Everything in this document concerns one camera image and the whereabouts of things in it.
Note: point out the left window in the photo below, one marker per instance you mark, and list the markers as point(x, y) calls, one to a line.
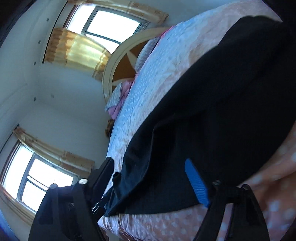
point(26, 176)

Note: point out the pink folded blanket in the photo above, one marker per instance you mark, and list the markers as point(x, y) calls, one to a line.
point(125, 90)

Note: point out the black pants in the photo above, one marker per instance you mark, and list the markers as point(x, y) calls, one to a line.
point(221, 121)

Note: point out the back window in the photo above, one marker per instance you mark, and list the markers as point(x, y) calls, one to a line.
point(108, 27)

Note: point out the left window curtain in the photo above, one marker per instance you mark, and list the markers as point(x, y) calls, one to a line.
point(68, 161)

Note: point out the grey patterned pillow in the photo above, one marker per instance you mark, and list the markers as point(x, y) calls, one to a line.
point(115, 98)

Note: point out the striped pillow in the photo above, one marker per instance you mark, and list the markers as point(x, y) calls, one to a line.
point(145, 53)

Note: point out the cream wooden headboard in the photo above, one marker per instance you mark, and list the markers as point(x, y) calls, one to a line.
point(122, 61)

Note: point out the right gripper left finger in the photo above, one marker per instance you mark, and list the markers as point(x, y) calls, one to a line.
point(72, 212)

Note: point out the pink polka dot bedspread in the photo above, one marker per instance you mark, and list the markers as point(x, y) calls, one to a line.
point(177, 50)

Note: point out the brown patterned bag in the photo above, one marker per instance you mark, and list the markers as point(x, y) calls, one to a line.
point(109, 128)

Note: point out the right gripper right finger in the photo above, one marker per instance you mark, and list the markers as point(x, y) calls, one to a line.
point(246, 221)

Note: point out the window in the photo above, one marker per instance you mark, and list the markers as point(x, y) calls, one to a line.
point(108, 27)
point(26, 176)

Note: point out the yellow middle curtain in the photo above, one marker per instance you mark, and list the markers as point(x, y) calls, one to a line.
point(78, 52)

